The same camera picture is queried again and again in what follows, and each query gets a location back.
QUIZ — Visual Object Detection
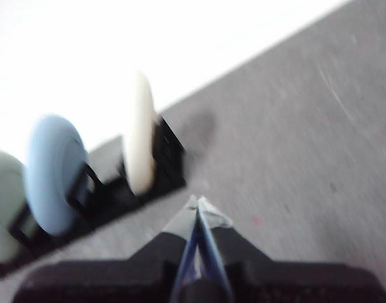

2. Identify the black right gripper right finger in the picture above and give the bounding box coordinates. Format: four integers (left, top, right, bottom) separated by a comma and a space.
196, 196, 386, 303

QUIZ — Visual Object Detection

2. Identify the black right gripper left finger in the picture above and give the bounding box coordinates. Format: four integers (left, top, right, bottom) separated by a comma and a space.
13, 194, 199, 303

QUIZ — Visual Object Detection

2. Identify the blue plate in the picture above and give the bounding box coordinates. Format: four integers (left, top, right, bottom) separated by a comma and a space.
24, 113, 90, 237

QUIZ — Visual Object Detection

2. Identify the cream plate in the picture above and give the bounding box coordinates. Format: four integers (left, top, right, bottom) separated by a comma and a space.
121, 71, 158, 196

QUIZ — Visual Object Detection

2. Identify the green plate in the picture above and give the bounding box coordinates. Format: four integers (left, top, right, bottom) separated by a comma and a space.
0, 150, 33, 265

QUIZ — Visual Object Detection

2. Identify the black plate rack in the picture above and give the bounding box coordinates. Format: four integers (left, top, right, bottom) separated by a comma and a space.
0, 115, 187, 279

